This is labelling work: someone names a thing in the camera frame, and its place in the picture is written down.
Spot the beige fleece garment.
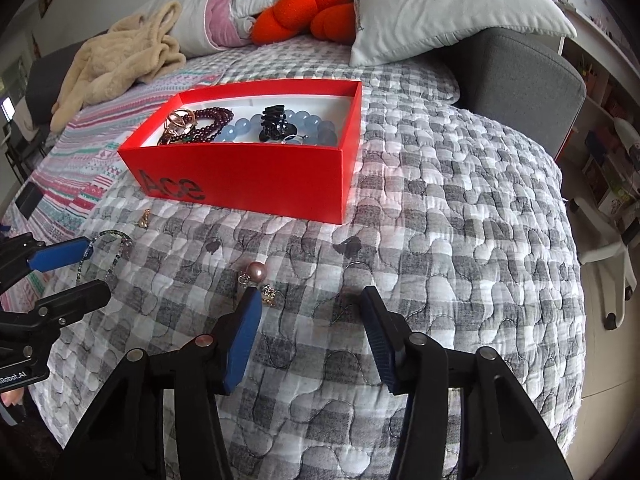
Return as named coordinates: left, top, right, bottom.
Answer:
left=50, top=0, right=186, bottom=133

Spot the white deer print pillow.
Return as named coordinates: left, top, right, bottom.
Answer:
left=350, top=0, right=577, bottom=66

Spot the light blue bead bracelet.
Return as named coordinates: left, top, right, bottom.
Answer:
left=214, top=108, right=340, bottom=148

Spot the orange plush toy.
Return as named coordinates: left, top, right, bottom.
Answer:
left=250, top=0, right=356, bottom=46

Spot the small gold charm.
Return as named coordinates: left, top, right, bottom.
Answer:
left=136, top=208, right=151, bottom=230

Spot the gold ring ornament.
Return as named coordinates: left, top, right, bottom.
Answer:
left=163, top=108, right=198, bottom=139

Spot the person's left hand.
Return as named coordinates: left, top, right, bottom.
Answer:
left=1, top=388, right=25, bottom=406

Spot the small silver flower earring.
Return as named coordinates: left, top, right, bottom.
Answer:
left=260, top=284, right=277, bottom=307

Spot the striped patterned blanket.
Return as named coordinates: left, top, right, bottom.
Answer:
left=1, top=64, right=224, bottom=312

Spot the white office chair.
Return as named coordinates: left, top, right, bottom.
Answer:
left=568, top=117, right=639, bottom=330

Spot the white wall shelf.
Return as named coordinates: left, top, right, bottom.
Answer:
left=540, top=0, right=639, bottom=168

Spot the green beaded thin necklace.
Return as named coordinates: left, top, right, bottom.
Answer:
left=74, top=228, right=135, bottom=283

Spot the dark red bead bracelet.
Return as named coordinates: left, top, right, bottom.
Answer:
left=157, top=106, right=236, bottom=146

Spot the grey checked quilt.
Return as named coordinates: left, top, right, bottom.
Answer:
left=30, top=38, right=586, bottom=479

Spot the red Ace box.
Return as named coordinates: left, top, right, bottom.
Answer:
left=118, top=79, right=363, bottom=224

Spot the pink pearl earring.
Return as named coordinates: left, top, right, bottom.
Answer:
left=238, top=261, right=267, bottom=286

